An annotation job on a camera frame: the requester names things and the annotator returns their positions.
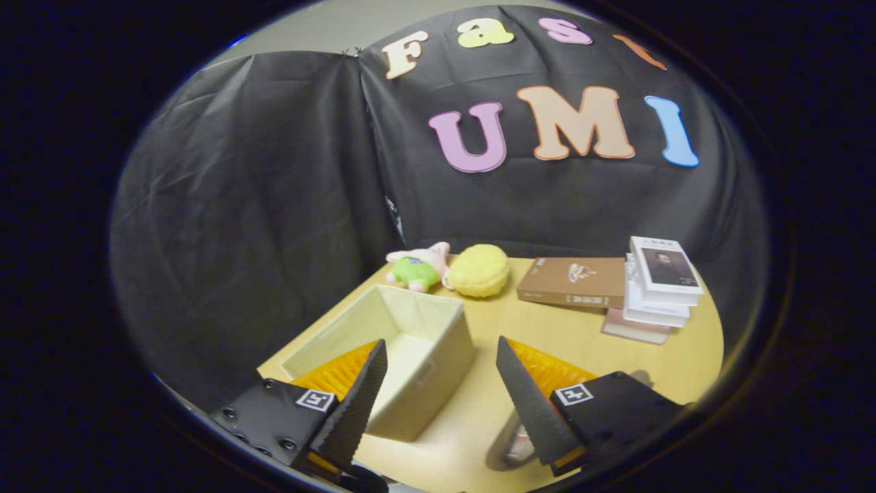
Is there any pink and green plush toy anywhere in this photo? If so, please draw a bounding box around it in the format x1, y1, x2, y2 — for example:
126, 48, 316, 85
385, 241, 452, 294

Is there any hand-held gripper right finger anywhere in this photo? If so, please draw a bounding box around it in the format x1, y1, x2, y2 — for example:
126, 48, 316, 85
495, 335, 686, 478

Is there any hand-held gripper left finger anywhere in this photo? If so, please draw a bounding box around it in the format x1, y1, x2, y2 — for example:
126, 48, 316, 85
207, 338, 389, 481

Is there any beige fabric storage box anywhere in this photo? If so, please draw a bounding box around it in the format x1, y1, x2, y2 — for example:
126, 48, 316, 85
281, 284, 478, 442

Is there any white book with portrait cover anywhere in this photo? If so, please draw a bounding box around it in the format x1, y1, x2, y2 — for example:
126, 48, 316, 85
628, 236, 704, 306

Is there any yellow round plush toy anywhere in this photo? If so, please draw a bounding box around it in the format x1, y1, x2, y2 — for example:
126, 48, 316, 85
448, 244, 511, 299

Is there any plain white book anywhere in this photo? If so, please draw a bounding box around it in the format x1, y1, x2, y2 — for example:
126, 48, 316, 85
623, 264, 691, 328

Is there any brown book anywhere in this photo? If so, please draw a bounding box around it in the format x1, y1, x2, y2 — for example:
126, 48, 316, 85
516, 257, 627, 309

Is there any black backdrop cloth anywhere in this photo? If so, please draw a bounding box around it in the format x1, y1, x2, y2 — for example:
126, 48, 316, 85
109, 5, 767, 412

